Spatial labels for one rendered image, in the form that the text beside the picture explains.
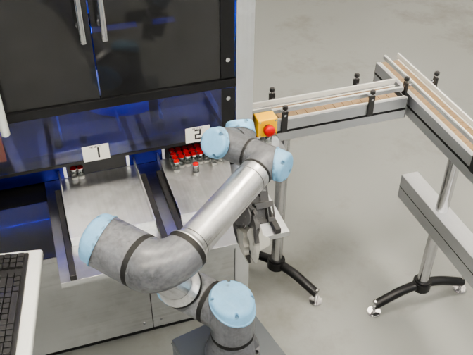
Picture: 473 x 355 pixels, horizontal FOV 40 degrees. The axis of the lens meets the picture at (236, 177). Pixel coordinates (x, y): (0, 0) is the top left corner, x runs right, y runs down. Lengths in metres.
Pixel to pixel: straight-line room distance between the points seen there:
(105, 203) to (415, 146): 2.32
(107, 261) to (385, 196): 2.46
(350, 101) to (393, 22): 2.95
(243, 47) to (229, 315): 0.87
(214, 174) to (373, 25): 3.36
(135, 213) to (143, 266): 0.83
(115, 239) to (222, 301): 0.42
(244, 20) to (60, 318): 1.34
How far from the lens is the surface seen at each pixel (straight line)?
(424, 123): 2.61
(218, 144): 1.54
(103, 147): 2.15
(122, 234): 1.34
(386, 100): 2.61
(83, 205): 2.17
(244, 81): 2.15
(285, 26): 5.29
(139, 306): 2.69
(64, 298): 2.58
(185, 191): 2.18
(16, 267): 2.11
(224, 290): 1.68
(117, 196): 2.19
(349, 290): 3.09
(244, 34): 2.07
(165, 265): 1.29
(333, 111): 2.51
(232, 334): 1.69
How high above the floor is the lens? 2.28
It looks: 39 degrees down
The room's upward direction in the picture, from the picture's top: straight up
